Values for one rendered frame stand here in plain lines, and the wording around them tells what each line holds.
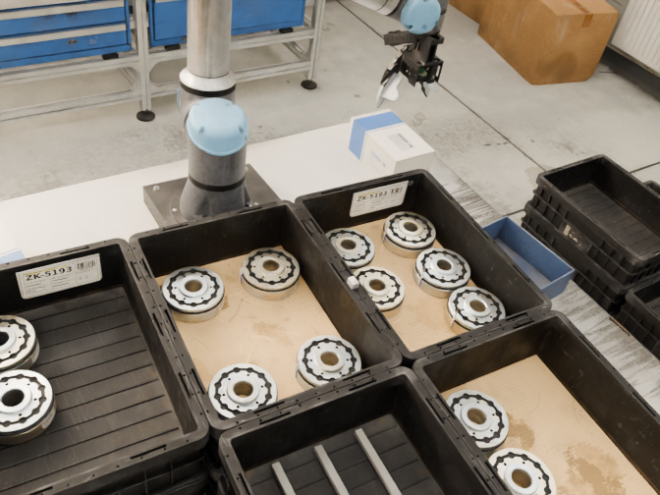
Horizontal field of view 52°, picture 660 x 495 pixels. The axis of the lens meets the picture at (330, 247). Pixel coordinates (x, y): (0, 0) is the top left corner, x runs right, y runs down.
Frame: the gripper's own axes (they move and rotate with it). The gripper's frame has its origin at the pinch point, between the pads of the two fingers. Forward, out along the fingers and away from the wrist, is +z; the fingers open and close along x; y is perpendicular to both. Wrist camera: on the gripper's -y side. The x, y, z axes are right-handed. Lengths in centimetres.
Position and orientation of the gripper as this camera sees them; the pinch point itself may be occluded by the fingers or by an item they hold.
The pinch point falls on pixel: (400, 101)
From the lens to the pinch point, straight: 167.6
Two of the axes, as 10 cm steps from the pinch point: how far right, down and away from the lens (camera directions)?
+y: 5.2, 6.4, -5.7
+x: 8.5, -2.7, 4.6
